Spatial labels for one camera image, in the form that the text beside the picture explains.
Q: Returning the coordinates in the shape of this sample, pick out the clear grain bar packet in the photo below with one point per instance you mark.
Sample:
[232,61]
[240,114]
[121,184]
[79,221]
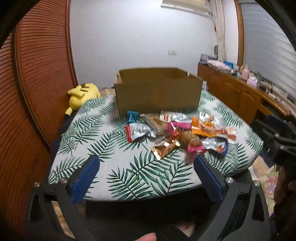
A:
[152,120]

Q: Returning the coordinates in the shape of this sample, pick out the pink thermos bottle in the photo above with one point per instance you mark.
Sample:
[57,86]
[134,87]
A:
[244,72]

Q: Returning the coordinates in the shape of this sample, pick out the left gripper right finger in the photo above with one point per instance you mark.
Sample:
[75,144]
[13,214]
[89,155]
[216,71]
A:
[212,180]

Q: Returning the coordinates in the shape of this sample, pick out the pink chicken leg packet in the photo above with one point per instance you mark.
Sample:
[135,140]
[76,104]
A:
[181,132]

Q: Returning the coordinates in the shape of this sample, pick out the brown cardboard box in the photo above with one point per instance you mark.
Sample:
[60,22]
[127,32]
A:
[152,90]

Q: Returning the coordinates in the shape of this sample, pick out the orange snack packet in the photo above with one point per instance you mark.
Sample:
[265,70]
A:
[206,127]

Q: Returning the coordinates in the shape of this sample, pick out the small white desk fan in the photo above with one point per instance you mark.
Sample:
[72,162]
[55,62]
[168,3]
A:
[216,51]

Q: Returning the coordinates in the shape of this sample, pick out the wooden louvered wardrobe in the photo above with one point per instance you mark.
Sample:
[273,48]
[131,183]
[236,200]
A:
[37,70]

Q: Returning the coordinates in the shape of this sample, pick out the white wall switch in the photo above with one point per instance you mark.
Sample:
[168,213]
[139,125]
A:
[171,52]

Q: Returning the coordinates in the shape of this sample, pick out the white wall air conditioner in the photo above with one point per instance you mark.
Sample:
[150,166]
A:
[200,7]

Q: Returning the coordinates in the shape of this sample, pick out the pink tissue box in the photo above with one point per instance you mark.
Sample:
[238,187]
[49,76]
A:
[252,81]

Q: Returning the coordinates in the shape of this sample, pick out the wooden sideboard cabinet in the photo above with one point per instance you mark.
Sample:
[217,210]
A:
[246,101]

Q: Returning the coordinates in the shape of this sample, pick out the yellow Pikachu plush toy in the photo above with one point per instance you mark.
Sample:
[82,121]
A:
[79,95]

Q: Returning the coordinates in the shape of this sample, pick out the copper foil snack packet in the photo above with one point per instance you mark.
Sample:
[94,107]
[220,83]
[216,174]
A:
[165,148]

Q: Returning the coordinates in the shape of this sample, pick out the person's right hand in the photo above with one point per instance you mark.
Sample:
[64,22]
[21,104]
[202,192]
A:
[284,195]

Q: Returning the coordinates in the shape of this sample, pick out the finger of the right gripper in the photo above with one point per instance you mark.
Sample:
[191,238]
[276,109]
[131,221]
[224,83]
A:
[264,131]
[276,122]

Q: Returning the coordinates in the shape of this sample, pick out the silver red snack pouch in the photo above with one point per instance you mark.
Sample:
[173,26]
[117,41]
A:
[138,130]

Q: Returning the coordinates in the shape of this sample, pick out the grey window roller blind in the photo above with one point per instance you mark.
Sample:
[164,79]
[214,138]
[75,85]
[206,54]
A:
[267,49]

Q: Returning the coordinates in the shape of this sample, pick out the white blue duck gizzard pouch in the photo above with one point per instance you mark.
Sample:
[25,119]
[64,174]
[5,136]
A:
[216,144]

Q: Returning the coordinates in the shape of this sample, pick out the small teal snack packet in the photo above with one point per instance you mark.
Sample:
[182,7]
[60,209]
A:
[132,116]

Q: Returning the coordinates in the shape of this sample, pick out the beige floral curtain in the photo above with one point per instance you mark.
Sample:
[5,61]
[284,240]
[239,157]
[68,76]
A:
[219,21]

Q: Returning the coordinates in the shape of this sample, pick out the blue box on sideboard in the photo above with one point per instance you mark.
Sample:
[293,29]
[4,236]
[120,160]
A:
[229,64]

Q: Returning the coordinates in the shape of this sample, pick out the white red snack pouch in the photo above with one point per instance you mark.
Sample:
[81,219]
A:
[169,116]

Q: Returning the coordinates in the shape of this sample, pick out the person's left hand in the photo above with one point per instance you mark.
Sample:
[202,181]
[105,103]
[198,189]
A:
[148,237]

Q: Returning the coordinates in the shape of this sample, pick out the folded floral cloth stack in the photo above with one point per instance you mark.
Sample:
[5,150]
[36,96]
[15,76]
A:
[218,65]

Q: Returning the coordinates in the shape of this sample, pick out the floral bed sheet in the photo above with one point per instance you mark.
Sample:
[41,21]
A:
[266,178]

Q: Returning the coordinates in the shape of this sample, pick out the orange white sausage packet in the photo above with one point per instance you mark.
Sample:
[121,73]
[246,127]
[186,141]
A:
[231,136]

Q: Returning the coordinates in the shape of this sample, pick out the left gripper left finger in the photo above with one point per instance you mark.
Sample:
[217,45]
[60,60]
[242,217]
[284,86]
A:
[82,178]

